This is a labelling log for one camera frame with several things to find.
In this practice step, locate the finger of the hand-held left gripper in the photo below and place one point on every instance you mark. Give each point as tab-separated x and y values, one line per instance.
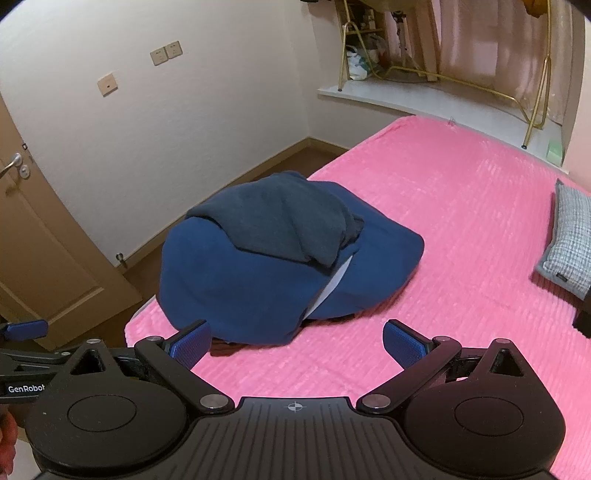
25	329

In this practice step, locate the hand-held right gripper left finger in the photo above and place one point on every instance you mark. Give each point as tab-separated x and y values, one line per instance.
191	345

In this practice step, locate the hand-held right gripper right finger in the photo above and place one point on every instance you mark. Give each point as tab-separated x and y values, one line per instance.
404	342

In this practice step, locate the blue fleece garment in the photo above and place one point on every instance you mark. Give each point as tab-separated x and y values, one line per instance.
231	286

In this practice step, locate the dark grey pants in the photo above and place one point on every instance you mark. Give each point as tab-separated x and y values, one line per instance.
277	217

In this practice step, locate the person's left hand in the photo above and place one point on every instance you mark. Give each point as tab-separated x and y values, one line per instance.
7	434

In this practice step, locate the wooden door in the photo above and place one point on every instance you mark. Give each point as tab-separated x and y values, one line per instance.
46	240

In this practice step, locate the metal door stopper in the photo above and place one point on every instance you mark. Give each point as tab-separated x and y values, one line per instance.
121	260

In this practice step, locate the pink ribbed bed blanket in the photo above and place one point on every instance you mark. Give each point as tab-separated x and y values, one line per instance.
461	207

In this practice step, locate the round door lock knob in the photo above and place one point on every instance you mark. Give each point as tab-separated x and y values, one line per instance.
24	171

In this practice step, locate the grey knitted cloth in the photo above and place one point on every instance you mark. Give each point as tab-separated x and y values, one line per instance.
570	235

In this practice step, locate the wooden baseboard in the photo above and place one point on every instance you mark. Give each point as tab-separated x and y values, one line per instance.
277	154

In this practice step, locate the green box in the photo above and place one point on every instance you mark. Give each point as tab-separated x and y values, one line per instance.
555	151

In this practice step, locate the gold metal rack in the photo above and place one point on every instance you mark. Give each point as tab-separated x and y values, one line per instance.
531	130

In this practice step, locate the white window ledge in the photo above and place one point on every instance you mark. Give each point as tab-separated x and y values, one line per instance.
415	94

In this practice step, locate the white plastic bag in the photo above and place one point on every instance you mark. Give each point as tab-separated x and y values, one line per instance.
355	64

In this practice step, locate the grey plastic bag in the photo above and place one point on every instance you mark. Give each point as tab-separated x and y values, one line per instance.
376	50

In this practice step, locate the wooden boards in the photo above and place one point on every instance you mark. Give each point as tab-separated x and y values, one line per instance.
427	41

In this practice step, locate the tripod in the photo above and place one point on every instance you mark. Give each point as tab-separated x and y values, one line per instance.
402	32

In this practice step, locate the pink curtain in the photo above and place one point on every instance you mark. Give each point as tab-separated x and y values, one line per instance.
485	37

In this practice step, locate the orange cloth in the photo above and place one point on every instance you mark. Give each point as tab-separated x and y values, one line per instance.
535	5

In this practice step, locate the beige wall socket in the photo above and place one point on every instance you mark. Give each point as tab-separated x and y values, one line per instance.
107	84

